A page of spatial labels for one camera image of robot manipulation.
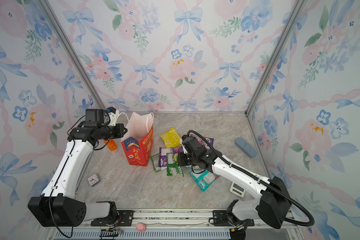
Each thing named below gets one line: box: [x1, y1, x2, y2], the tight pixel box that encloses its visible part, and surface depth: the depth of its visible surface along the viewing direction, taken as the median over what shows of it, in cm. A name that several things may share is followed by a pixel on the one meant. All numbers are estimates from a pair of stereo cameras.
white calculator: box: [229, 182, 246, 198], surface depth 83 cm
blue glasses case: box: [235, 137, 258, 158], surface depth 100 cm
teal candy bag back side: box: [189, 168, 219, 192], surface depth 86 cm
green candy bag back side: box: [166, 153, 184, 177], surface depth 84 cm
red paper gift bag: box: [121, 111, 154, 167], surface depth 85 cm
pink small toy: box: [136, 222, 147, 232], surface depth 72 cm
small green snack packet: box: [150, 153, 161, 173], surface depth 94 cm
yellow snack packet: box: [158, 127, 182, 149], surface depth 103 cm
